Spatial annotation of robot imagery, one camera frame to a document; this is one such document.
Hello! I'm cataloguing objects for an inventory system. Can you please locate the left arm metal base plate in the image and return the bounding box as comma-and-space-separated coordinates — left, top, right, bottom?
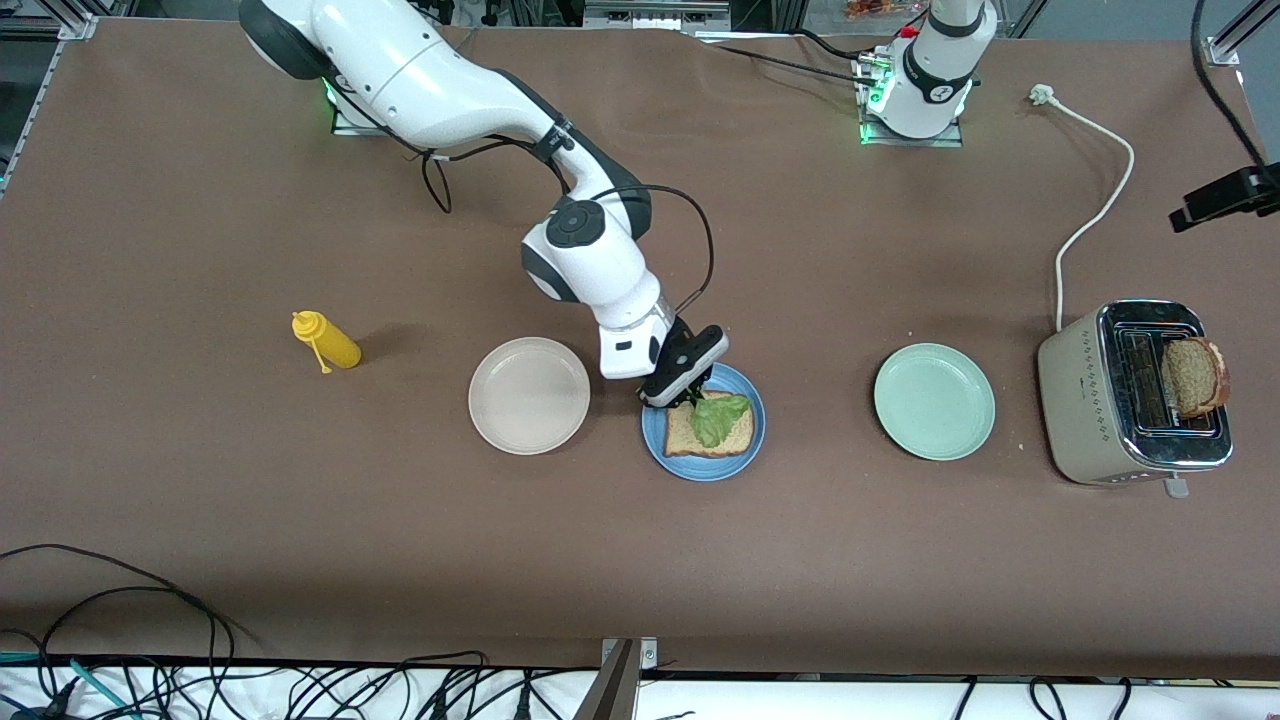
855, 50, 966, 148

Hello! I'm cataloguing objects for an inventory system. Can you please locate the black looping cable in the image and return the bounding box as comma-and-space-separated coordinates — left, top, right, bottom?
0, 545, 241, 720

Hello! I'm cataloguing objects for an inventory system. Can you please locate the light green round plate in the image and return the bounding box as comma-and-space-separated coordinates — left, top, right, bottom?
873, 342, 997, 462

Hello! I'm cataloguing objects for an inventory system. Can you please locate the beige round plate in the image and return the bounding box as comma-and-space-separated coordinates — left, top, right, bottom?
468, 337, 591, 456

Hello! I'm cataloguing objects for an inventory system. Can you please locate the grey metal box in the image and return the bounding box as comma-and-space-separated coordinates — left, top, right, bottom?
583, 0, 731, 29

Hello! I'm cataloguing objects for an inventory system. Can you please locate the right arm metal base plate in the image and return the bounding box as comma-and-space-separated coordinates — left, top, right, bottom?
332, 95, 441, 136

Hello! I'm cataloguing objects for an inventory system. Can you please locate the white toaster power cable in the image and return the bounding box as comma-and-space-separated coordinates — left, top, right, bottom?
1030, 83, 1138, 333

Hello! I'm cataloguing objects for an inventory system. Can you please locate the black base cable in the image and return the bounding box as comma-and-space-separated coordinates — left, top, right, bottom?
795, 28, 873, 59
715, 44, 873, 89

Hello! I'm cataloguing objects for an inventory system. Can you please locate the beige chrome toaster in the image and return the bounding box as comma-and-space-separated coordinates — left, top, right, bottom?
1037, 299, 1234, 499

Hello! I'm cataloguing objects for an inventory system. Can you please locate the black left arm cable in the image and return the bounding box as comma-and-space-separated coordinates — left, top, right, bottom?
1190, 0, 1276, 171

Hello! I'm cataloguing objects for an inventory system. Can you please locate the brown bread slice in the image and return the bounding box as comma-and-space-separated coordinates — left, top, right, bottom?
664, 400, 756, 459
1160, 337, 1231, 419

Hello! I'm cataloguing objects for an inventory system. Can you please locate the blue round plate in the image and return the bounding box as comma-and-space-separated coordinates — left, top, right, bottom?
641, 363, 767, 486

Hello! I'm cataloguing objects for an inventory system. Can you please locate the small metal bracket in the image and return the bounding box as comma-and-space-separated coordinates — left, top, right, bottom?
600, 637, 659, 669

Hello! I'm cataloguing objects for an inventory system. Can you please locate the teal cable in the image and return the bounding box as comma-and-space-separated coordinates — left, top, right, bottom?
0, 650, 131, 719

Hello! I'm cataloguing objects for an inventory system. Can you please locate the yellow squeeze bottle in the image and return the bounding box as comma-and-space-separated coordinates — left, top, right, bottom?
291, 310, 362, 375

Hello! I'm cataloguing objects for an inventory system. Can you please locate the grey metal beam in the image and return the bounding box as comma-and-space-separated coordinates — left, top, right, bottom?
573, 640, 641, 720

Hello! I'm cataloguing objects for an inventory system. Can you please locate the green lettuce leaf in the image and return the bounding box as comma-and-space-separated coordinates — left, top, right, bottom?
690, 392, 753, 450

